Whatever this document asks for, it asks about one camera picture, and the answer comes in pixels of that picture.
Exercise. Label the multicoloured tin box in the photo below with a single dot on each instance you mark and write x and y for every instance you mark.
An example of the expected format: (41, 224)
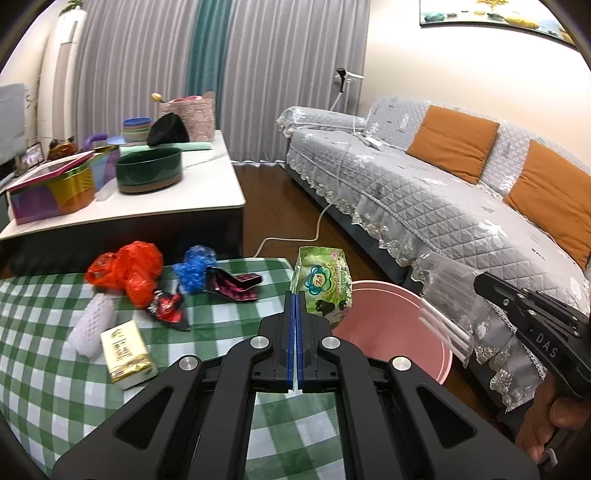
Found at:
(41, 203)

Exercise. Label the stack of coloured plastic bowls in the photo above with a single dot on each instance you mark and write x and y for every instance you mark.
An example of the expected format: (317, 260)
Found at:
(137, 129)

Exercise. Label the white power adapter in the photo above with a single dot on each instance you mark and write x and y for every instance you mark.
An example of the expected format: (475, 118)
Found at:
(374, 142)

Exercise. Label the small photo frame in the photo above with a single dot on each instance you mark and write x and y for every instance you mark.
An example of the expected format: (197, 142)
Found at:
(32, 154)

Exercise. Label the pink plastic bin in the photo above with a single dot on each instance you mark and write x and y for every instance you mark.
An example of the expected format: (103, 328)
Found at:
(392, 323)

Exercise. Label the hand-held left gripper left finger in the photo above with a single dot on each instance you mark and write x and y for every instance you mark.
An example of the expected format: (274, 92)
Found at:
(272, 350)

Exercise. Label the teal curtain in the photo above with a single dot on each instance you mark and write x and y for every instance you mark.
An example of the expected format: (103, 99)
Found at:
(207, 60)

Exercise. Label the red and black wrapper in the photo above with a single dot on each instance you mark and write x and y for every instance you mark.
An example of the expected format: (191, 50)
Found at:
(168, 309)

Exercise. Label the brown ceramic teapot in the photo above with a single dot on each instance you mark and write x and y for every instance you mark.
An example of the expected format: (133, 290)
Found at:
(62, 148)

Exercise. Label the person's right hand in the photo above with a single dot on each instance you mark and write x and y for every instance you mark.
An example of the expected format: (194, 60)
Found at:
(540, 415)

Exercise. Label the green checked tablecloth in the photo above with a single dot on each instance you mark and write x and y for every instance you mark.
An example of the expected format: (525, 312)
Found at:
(55, 392)

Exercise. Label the grey curtain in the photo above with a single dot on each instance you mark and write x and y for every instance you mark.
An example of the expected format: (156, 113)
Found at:
(295, 69)
(134, 64)

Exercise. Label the pink patterned bag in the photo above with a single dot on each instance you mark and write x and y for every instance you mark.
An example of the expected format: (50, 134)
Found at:
(198, 117)

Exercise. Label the yellow artificial flower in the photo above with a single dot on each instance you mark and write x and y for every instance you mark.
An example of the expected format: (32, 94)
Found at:
(157, 98)

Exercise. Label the white standing air conditioner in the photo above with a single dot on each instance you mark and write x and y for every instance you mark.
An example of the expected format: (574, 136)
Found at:
(62, 78)

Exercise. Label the magenta and black wrapper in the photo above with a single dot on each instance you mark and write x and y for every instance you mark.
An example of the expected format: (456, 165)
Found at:
(235, 288)

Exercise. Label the red plastic bag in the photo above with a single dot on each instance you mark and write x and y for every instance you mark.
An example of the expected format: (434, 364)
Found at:
(134, 272)

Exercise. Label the grey quilted covered sofa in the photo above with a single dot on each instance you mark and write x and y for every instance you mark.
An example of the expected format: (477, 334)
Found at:
(415, 207)

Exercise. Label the white foam net sleeve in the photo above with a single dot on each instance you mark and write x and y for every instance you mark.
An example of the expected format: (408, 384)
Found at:
(92, 323)

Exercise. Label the dark green round container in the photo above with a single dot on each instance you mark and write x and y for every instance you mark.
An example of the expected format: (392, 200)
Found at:
(147, 168)

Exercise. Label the white floor stand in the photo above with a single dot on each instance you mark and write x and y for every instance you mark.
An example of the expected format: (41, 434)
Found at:
(344, 78)

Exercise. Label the blue plastic plate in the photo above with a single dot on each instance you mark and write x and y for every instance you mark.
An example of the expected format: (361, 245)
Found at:
(115, 139)

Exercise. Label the green printed pouch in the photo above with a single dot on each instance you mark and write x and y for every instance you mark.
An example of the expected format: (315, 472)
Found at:
(323, 281)

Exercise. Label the black hat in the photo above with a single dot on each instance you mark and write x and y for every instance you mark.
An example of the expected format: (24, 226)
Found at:
(168, 131)

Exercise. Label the gold tissue packet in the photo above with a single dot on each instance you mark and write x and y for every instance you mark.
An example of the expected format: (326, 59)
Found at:
(124, 350)

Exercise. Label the blue plastic bag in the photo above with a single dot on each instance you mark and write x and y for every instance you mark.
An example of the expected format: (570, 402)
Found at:
(194, 272)

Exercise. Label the green potted plant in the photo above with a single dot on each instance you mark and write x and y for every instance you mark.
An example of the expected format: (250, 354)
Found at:
(74, 5)

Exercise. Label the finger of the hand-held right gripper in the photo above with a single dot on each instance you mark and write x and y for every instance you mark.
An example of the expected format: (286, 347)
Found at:
(501, 297)

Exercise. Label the grey television dust cover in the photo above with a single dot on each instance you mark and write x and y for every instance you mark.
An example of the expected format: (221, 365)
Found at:
(11, 120)

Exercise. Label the dry twig decoration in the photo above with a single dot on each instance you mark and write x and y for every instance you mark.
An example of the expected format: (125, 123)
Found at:
(32, 110)

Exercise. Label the white top coffee table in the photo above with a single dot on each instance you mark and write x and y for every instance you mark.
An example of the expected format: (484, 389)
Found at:
(207, 184)

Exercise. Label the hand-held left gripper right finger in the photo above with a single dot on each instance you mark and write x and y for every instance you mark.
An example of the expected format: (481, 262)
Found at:
(318, 350)

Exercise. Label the framed wall picture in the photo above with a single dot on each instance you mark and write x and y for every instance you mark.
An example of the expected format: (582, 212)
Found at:
(494, 16)

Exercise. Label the orange cushion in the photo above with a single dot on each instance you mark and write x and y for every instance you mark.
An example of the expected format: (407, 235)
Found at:
(452, 143)
(554, 203)

